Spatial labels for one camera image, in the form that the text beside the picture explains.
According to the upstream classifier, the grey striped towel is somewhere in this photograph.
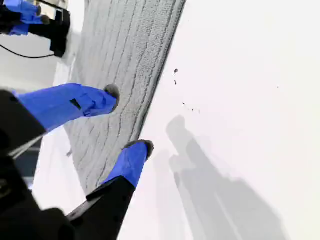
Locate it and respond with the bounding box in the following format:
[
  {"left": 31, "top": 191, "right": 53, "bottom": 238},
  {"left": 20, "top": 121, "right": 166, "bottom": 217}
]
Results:
[{"left": 62, "top": 0, "right": 187, "bottom": 196}]

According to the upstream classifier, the camera black stalk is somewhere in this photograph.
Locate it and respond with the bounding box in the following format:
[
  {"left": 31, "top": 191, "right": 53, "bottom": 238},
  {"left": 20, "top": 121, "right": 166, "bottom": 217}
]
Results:
[{"left": 26, "top": 22, "right": 55, "bottom": 41}]

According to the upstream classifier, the camera black cable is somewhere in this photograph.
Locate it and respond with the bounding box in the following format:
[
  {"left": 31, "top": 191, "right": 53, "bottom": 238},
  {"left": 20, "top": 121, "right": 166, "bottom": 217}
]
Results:
[{"left": 0, "top": 44, "right": 56, "bottom": 60}]

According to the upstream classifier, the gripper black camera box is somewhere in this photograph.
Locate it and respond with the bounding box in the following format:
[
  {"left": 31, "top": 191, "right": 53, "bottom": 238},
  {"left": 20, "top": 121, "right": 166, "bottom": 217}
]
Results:
[{"left": 49, "top": 9, "right": 71, "bottom": 59}]

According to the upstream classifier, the wrist red white wire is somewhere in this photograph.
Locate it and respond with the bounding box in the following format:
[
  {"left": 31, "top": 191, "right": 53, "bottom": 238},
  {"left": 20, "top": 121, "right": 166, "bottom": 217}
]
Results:
[{"left": 7, "top": 134, "right": 45, "bottom": 161}]

